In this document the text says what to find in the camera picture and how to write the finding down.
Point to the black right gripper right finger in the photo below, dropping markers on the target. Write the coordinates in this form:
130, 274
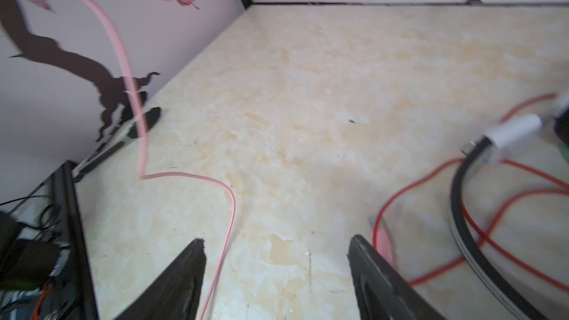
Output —
380, 291

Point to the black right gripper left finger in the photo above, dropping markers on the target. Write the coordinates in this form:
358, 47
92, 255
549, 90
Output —
175, 294

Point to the white black headphones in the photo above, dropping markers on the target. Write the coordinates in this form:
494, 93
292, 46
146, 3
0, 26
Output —
509, 213

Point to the metal tongs black tips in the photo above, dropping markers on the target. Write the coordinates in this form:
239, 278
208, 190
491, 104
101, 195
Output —
124, 136

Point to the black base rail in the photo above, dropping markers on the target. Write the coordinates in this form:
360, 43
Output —
45, 272

